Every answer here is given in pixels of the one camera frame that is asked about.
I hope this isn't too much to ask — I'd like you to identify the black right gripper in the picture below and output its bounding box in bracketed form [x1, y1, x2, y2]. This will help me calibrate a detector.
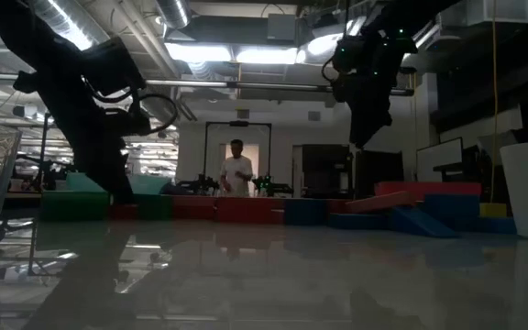
[335, 75, 394, 149]

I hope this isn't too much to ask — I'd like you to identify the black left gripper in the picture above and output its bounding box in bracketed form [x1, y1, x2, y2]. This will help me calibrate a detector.
[14, 59, 136, 205]

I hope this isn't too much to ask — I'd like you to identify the red wooden block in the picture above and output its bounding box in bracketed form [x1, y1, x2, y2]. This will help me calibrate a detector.
[215, 196, 286, 226]
[325, 199, 350, 215]
[171, 195, 218, 222]
[107, 204, 138, 221]

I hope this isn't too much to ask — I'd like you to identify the small green wooden block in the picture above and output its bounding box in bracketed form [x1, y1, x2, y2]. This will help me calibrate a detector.
[134, 194, 173, 222]

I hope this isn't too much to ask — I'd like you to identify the pink wooden block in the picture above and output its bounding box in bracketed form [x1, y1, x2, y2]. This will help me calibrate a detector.
[345, 191, 415, 215]

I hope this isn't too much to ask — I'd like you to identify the blue wooden block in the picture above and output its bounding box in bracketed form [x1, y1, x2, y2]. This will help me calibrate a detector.
[472, 216, 518, 236]
[284, 198, 328, 226]
[390, 206, 461, 239]
[327, 213, 391, 231]
[422, 193, 481, 230]

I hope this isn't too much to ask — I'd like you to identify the small yellow wooden block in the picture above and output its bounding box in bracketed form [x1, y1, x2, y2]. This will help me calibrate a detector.
[479, 203, 508, 218]

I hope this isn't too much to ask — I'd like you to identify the green plastic tray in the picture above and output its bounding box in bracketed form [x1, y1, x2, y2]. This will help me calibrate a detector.
[65, 172, 173, 197]

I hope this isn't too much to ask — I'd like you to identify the black cabinet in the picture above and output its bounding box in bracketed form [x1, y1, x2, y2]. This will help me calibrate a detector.
[301, 144, 353, 200]
[354, 148, 405, 200]

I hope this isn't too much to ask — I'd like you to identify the whiteboard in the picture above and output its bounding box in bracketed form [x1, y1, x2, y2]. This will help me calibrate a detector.
[415, 137, 465, 183]

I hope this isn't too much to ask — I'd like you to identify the red plastic tray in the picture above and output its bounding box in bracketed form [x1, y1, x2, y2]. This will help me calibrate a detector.
[373, 181, 483, 204]

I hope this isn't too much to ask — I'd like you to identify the ceiling light panel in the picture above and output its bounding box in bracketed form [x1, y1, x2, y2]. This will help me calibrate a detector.
[306, 32, 344, 57]
[165, 42, 233, 63]
[235, 47, 299, 66]

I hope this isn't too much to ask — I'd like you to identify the standing person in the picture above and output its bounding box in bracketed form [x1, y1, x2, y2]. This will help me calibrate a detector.
[219, 138, 255, 198]

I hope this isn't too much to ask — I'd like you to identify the grey ceiling box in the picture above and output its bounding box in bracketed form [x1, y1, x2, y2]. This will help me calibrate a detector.
[266, 13, 298, 42]

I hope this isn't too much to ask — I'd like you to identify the black gantry frame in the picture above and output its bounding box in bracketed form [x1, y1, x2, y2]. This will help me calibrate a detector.
[203, 120, 273, 198]
[38, 113, 52, 193]

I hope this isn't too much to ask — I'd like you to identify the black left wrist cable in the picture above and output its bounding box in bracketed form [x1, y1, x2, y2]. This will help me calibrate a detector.
[84, 77, 179, 138]

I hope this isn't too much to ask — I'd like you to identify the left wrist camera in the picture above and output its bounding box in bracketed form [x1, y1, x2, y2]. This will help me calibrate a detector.
[80, 36, 148, 100]

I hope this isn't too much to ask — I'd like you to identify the long ceiling pipe rail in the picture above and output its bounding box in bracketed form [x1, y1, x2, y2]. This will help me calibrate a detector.
[0, 71, 415, 97]

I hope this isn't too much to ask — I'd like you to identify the large silver air duct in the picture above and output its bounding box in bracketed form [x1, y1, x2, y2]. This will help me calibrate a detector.
[32, 0, 112, 51]

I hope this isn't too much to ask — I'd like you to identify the small silver air duct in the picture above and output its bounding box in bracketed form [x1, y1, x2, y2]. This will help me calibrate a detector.
[155, 0, 193, 30]

